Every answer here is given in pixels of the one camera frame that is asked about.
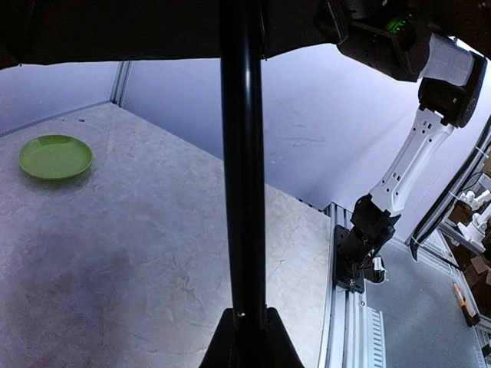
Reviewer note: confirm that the right aluminium frame post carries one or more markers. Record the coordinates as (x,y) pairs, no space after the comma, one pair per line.
(120,83)

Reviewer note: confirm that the green plate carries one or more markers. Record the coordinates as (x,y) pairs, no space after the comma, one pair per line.
(55,157)

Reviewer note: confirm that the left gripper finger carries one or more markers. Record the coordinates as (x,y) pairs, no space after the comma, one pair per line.
(271,347)

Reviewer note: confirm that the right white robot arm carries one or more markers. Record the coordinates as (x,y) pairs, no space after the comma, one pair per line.
(441,45)

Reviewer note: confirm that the aluminium front rail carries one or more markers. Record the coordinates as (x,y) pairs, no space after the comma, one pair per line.
(352,333)

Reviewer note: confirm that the mint green folding umbrella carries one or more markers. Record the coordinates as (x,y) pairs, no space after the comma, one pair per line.
(239,33)

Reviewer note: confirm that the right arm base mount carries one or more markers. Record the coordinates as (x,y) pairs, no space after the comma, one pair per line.
(354,263)

